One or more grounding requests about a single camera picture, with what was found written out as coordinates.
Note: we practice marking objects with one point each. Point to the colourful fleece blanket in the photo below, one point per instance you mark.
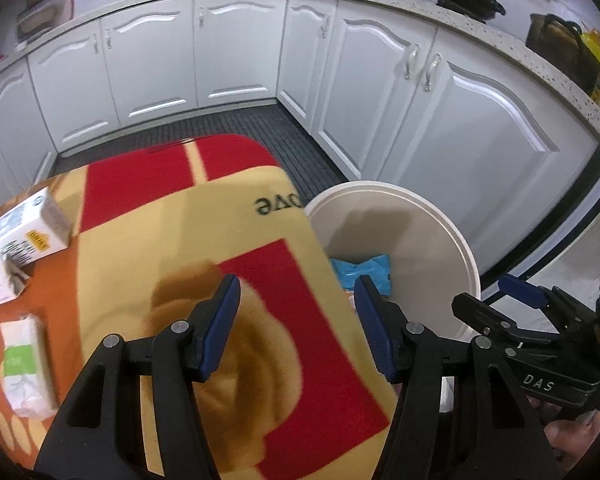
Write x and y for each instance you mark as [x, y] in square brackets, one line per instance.
[296, 395]

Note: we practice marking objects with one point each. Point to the yellow oil bottle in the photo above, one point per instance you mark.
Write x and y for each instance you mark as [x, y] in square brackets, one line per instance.
[591, 40]

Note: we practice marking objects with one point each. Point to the white kitchen cabinets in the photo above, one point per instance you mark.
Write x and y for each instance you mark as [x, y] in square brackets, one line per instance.
[399, 91]

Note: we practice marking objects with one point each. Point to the green white tissue pack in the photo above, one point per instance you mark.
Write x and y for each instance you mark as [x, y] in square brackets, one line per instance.
[27, 381]

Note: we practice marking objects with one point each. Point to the beige plastic trash bin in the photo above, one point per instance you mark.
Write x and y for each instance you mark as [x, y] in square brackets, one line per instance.
[430, 261]

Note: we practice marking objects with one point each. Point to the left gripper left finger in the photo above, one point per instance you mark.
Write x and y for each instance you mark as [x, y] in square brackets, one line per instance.
[98, 431]

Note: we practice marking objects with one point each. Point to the person's right hand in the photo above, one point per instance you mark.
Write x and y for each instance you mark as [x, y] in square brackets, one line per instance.
[570, 439]

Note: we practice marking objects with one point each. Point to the light blue plastic packet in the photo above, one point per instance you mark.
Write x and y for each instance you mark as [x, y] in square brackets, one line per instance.
[377, 268]

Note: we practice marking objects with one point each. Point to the white milk carton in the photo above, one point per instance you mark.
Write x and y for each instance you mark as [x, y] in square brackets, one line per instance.
[34, 229]

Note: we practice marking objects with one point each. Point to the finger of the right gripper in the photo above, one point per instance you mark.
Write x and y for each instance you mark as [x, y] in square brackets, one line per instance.
[522, 291]

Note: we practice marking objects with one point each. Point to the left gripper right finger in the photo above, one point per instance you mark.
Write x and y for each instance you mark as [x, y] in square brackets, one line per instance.
[461, 413]

